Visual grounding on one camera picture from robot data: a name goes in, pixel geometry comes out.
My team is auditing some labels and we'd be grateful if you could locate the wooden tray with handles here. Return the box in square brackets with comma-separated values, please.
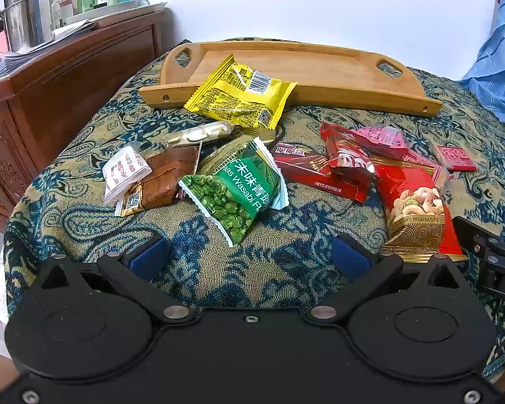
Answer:
[139, 41, 443, 117]

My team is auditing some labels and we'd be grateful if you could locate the glass jar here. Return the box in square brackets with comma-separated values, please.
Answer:
[56, 0, 78, 20]

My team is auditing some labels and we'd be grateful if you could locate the pink snack packet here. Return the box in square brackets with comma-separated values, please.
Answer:
[353, 125, 413, 156]

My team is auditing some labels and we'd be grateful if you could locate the carved wooden cabinet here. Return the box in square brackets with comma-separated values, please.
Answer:
[0, 8, 169, 233]

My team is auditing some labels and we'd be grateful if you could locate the brown snack packet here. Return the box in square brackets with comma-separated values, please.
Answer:
[114, 145, 203, 218]

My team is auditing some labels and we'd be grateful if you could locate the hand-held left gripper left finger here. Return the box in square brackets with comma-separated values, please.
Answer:
[40, 235, 196, 326]

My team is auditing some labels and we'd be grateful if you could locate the stack of papers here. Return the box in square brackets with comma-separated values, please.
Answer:
[0, 19, 97, 85]

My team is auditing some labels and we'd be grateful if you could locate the small red square packet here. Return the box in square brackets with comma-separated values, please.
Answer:
[433, 145, 478, 172]

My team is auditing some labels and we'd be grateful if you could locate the blue and tan paisley blanket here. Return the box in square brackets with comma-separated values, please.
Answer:
[4, 38, 505, 388]

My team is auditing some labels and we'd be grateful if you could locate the green peas snack packet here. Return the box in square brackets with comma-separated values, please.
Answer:
[177, 137, 290, 247]

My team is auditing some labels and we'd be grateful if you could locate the red gold-striped snack packet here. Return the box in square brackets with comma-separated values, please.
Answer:
[370, 151, 449, 186]

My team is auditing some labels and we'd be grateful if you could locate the white red-print snack packet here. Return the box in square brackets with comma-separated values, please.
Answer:
[103, 143, 152, 205]

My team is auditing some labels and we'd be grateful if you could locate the dark red wafer packet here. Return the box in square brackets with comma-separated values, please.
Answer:
[273, 141, 370, 203]

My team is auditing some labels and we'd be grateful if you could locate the blue plaid cloth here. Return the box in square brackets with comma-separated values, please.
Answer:
[461, 0, 505, 125]

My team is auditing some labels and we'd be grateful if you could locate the steel pot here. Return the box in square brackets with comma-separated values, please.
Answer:
[0, 0, 57, 53]

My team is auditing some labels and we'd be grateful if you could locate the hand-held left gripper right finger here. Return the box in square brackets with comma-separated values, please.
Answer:
[309, 234, 466, 326]

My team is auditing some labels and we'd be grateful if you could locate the yellow snack packet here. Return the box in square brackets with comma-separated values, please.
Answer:
[184, 56, 299, 130]

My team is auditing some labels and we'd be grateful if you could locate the bright red wafer packet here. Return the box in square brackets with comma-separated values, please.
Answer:
[320, 121, 377, 183]

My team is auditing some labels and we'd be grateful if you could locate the red mixed nuts packet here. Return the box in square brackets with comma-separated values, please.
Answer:
[372, 164, 468, 262]

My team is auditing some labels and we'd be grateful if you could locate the white rectangular tray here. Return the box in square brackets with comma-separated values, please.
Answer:
[63, 0, 168, 27]

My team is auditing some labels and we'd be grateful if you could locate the olive striped snack packet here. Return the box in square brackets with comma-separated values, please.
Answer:
[199, 128, 276, 175]

